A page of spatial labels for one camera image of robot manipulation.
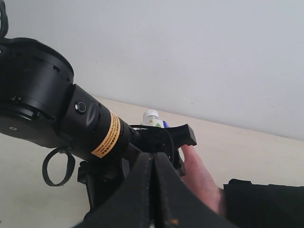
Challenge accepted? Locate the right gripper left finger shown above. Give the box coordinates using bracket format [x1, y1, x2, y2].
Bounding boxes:
[78, 153, 152, 228]

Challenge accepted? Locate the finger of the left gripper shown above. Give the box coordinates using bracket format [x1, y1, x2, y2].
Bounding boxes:
[165, 124, 197, 150]

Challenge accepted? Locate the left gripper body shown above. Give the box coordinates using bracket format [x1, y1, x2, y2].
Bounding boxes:
[77, 126, 186, 209]

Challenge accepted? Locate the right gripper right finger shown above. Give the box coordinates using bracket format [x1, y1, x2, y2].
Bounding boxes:
[152, 152, 235, 228]

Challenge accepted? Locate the Suntory white label bottle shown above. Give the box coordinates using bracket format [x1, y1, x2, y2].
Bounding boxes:
[141, 110, 169, 128]

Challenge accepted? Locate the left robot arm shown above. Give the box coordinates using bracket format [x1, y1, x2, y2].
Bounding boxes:
[0, 38, 196, 209]

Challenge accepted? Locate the person's open hand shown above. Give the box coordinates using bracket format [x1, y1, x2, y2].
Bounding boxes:
[181, 145, 227, 217]

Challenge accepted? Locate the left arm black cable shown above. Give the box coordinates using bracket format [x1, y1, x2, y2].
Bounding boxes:
[42, 146, 76, 187]

